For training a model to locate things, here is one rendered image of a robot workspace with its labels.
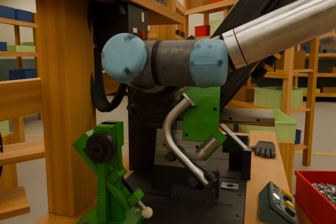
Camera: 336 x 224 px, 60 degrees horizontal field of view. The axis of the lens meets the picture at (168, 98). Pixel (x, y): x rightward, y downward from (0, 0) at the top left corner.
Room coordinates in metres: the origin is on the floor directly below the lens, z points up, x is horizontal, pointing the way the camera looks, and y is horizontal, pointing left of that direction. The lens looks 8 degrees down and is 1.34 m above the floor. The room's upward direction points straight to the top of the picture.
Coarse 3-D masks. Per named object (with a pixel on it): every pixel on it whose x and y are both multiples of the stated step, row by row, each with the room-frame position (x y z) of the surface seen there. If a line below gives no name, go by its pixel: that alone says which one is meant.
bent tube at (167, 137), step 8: (184, 96) 0.91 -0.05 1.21; (184, 104) 0.91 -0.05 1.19; (192, 104) 0.89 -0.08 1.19; (176, 112) 0.91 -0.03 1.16; (168, 120) 0.91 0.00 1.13; (168, 128) 0.90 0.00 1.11; (168, 136) 0.90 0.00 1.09; (168, 144) 0.89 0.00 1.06; (176, 144) 0.90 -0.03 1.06; (176, 152) 0.87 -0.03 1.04; (184, 160) 0.86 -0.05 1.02; (192, 168) 0.85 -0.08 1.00; (200, 176) 0.83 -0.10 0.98
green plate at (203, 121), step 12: (192, 96) 0.94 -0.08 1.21; (204, 96) 0.93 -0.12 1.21; (216, 96) 0.92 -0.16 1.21; (192, 108) 0.93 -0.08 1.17; (204, 108) 0.92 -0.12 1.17; (216, 108) 0.91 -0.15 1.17; (192, 120) 0.92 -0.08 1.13; (204, 120) 0.91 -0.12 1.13; (216, 120) 0.90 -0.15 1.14; (192, 132) 0.91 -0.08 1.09; (204, 132) 0.90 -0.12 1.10
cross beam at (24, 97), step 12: (0, 84) 0.68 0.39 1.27; (12, 84) 0.71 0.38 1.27; (24, 84) 0.75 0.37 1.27; (36, 84) 0.79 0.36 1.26; (108, 84) 1.18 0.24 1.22; (0, 96) 0.67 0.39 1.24; (12, 96) 0.71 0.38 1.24; (24, 96) 0.74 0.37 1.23; (36, 96) 0.79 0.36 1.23; (0, 108) 0.67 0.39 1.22; (12, 108) 0.71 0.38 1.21; (24, 108) 0.74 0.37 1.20; (36, 108) 0.78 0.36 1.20; (0, 120) 0.67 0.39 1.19
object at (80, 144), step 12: (84, 132) 0.71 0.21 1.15; (72, 144) 0.72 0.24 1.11; (84, 144) 0.71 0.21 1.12; (84, 156) 0.71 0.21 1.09; (96, 168) 0.70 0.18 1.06; (108, 168) 0.70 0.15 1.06; (108, 180) 0.69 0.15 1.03; (120, 192) 0.69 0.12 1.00; (132, 192) 0.70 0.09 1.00; (132, 204) 0.68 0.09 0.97
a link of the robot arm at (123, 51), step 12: (120, 36) 0.46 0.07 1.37; (132, 36) 0.46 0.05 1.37; (108, 48) 0.46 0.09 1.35; (120, 48) 0.45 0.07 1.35; (132, 48) 0.44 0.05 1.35; (144, 48) 0.45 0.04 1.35; (108, 60) 0.45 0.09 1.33; (120, 60) 0.45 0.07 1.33; (132, 60) 0.44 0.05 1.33; (144, 60) 0.45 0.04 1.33; (108, 72) 0.45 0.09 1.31; (120, 72) 0.44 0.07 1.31; (132, 72) 0.44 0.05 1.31; (144, 72) 0.46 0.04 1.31; (132, 84) 0.49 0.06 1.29; (144, 84) 0.48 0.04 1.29; (156, 84) 0.50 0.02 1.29
